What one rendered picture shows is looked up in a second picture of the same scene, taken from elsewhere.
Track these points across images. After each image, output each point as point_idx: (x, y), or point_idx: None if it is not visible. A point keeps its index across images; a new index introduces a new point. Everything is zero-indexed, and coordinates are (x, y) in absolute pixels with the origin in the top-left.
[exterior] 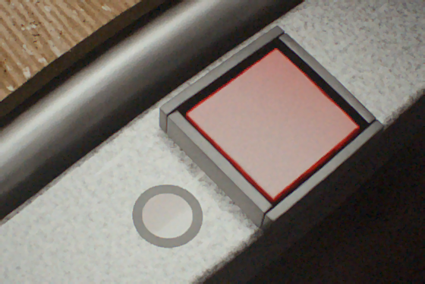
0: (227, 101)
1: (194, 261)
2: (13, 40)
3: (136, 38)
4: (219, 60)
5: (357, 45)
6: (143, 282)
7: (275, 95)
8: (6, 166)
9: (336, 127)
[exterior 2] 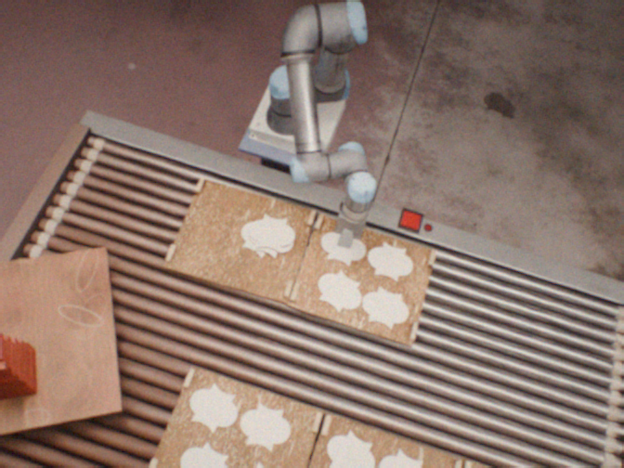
0: (412, 226)
1: (431, 222)
2: (423, 253)
3: (409, 242)
4: (404, 232)
5: (389, 217)
6: (437, 226)
7: (408, 221)
8: (436, 248)
9: (407, 213)
